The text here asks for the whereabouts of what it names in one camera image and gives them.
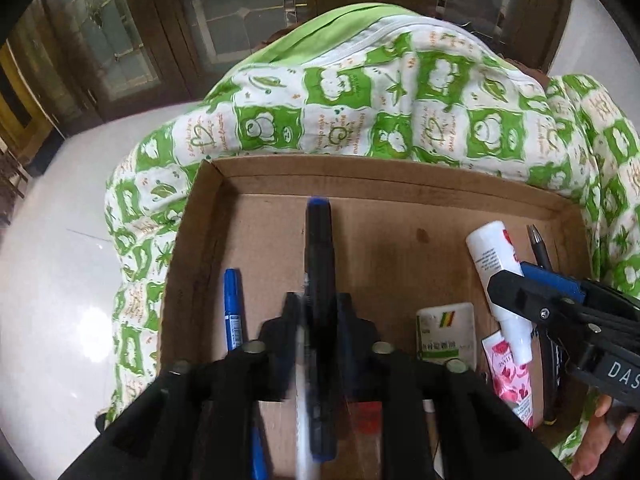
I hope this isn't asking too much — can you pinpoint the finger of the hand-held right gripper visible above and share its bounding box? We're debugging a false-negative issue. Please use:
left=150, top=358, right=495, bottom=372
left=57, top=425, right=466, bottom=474
left=487, top=269, right=596, bottom=335
left=520, top=261, right=585, bottom=303

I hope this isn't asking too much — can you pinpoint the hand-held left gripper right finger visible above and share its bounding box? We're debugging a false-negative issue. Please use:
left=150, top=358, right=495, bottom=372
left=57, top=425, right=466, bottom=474
left=335, top=292, right=576, bottom=480

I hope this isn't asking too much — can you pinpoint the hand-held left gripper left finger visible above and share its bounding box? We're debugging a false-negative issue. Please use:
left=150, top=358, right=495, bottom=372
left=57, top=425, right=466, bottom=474
left=57, top=290, right=303, bottom=480

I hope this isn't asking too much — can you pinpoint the black pen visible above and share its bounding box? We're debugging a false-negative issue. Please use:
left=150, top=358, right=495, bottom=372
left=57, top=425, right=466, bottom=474
left=525, top=224, right=555, bottom=273

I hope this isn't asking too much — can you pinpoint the black white comb brush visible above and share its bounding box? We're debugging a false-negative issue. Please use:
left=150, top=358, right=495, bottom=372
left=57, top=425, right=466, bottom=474
left=540, top=332, right=571, bottom=423

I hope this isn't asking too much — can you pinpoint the white red glue tube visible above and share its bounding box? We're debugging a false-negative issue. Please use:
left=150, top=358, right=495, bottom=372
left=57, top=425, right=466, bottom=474
left=466, top=221, right=535, bottom=365

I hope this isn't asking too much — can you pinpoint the blue marker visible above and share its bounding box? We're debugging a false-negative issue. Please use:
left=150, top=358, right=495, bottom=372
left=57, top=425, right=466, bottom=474
left=222, top=267, right=271, bottom=480

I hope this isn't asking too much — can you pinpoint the clear case with red insert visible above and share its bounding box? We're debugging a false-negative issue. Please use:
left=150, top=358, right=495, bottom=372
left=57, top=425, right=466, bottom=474
left=347, top=400, right=383, bottom=461

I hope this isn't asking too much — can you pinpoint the pink flowered tube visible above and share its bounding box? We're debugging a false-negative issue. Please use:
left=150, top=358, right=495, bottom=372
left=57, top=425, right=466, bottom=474
left=481, top=332, right=536, bottom=428

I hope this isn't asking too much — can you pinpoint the white green-label bottle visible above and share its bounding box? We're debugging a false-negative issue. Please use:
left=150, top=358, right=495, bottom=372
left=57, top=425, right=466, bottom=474
left=415, top=302, right=477, bottom=363

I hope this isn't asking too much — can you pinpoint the black blue-tipped marker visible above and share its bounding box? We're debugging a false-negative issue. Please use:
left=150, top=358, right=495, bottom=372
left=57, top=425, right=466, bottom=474
left=304, top=197, right=338, bottom=463

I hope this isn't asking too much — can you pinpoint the shallow cardboard tray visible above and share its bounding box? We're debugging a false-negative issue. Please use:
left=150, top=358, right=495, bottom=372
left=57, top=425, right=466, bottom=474
left=157, top=155, right=591, bottom=480

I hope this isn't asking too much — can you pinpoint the person's right hand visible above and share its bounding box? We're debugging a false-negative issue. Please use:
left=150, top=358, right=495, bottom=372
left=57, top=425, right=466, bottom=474
left=570, top=394, right=640, bottom=478

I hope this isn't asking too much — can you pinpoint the green printed blanket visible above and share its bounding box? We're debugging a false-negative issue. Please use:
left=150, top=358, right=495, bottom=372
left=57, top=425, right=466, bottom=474
left=97, top=2, right=640, bottom=466

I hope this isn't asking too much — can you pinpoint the wooden glass door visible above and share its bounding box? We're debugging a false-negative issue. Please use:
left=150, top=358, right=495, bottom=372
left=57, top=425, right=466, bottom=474
left=42, top=0, right=201, bottom=111
left=435, top=0, right=576, bottom=71
left=185, top=0, right=321, bottom=71

